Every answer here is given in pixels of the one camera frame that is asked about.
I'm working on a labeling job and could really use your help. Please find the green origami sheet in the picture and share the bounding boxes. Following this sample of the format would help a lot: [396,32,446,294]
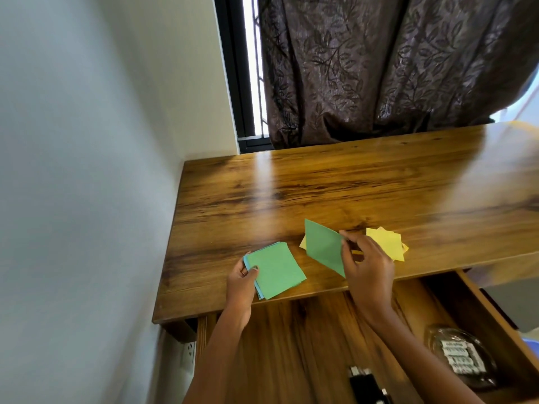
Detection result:
[304,219,348,278]

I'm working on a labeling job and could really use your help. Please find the person's right forearm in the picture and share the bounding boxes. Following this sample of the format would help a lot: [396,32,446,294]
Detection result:
[366,309,486,404]

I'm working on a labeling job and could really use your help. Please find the white wall socket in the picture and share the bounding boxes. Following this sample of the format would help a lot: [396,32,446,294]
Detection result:
[181,341,197,373]

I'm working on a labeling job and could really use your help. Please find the person's left forearm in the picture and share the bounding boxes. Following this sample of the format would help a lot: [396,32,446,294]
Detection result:
[182,316,249,404]

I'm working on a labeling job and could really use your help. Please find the brown leaf-patterned curtain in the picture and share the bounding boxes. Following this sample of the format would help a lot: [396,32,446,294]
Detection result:
[257,0,539,150]

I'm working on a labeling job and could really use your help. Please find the clear plastic wrapped pack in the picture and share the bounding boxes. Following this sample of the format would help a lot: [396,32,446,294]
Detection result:
[424,325,499,390]

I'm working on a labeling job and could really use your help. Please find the stack of yellow paper squares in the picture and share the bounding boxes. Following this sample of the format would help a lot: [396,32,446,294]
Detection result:
[365,226,409,262]

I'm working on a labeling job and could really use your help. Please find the stack of green paper squares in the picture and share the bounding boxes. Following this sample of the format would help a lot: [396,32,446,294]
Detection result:
[243,242,307,300]

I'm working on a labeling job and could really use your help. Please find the wooden desk drawer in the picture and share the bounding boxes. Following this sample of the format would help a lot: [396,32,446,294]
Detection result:
[196,268,539,404]

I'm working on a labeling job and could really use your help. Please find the person's left hand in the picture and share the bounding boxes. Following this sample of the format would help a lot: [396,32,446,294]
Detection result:
[226,252,260,323]

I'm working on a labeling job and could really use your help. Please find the person's right hand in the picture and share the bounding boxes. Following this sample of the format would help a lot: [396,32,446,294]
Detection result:
[339,230,396,327]

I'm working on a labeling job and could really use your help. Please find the black window frame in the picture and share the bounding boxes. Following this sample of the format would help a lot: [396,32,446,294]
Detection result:
[213,0,275,155]

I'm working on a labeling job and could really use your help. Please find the black stapler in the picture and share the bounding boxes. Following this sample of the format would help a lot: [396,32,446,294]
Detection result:
[347,365,393,404]

